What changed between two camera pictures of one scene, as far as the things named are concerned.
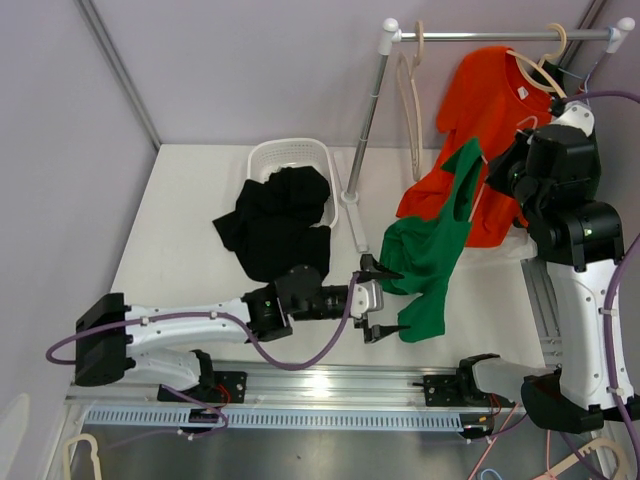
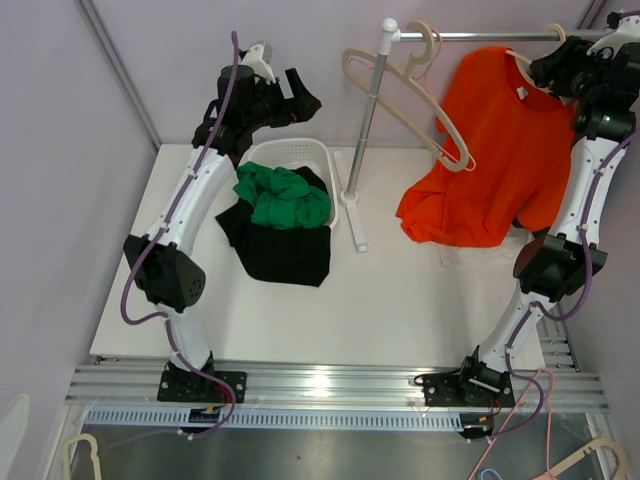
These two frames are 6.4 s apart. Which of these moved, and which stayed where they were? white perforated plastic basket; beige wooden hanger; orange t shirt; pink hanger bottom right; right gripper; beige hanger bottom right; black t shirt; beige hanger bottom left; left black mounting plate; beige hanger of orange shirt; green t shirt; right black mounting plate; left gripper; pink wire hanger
Moved: green t shirt; pink wire hanger; beige wooden hanger; right gripper; left gripper
Stayed: left black mounting plate; orange t shirt; pink hanger bottom right; right black mounting plate; beige hanger bottom left; white perforated plastic basket; beige hanger bottom right; beige hanger of orange shirt; black t shirt
